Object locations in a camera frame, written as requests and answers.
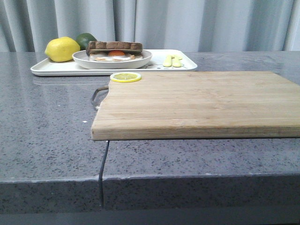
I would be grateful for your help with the lemon slice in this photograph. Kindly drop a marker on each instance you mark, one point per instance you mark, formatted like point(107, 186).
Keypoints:
point(125, 77)

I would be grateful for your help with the yellow lemon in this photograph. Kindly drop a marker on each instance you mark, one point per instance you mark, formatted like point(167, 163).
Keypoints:
point(61, 49)

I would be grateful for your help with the wooden cutting board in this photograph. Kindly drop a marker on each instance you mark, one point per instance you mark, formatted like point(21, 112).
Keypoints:
point(180, 105)

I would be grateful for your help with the white bear tray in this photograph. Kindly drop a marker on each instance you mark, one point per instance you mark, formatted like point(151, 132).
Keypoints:
point(72, 68)

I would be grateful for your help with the fried egg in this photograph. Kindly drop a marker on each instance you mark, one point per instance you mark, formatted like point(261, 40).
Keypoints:
point(112, 56)

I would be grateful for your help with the white round plate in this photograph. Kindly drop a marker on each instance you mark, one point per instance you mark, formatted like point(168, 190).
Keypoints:
point(83, 60)

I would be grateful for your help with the green lime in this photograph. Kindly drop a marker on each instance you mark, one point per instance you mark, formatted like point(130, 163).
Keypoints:
point(83, 40)

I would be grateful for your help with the grey curtain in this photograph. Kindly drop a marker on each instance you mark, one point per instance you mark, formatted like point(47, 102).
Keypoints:
point(187, 25)

